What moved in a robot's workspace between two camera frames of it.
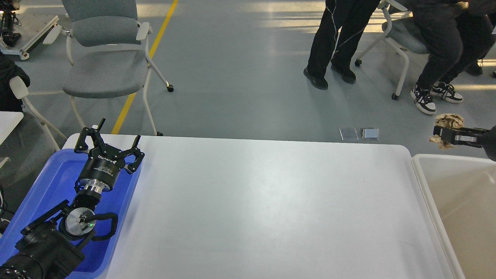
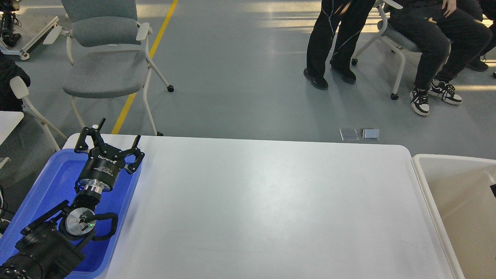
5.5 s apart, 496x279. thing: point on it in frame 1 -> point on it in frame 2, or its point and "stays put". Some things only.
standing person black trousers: x=352 y=16 stays put
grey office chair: x=107 y=50 stays put
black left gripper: x=103 y=168 stays put
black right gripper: x=471 y=137 -> x=493 y=189
